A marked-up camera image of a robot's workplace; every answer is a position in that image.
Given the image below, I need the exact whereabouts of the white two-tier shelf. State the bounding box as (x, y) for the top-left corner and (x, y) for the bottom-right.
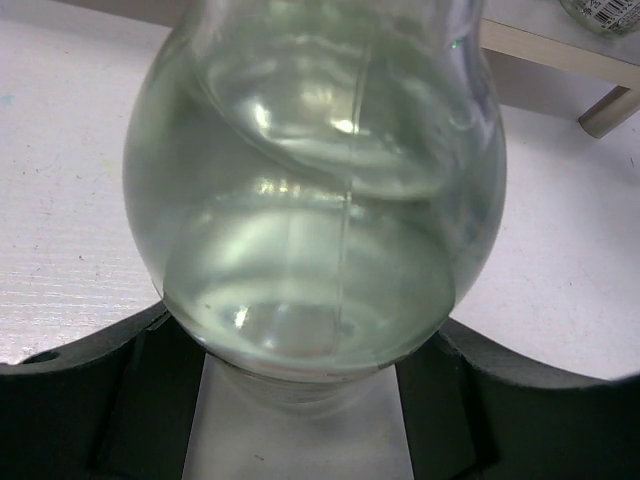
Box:
(481, 1), (639, 139)

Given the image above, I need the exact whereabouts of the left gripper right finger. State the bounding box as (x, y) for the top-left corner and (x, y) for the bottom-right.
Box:
(396, 319), (639, 479)

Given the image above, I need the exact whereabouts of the green-cap glass bottle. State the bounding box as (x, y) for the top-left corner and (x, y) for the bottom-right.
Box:
(123, 1), (506, 410)
(559, 0), (640, 37)

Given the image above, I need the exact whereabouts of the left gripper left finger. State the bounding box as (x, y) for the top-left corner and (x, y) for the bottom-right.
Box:
(1, 303), (205, 479)

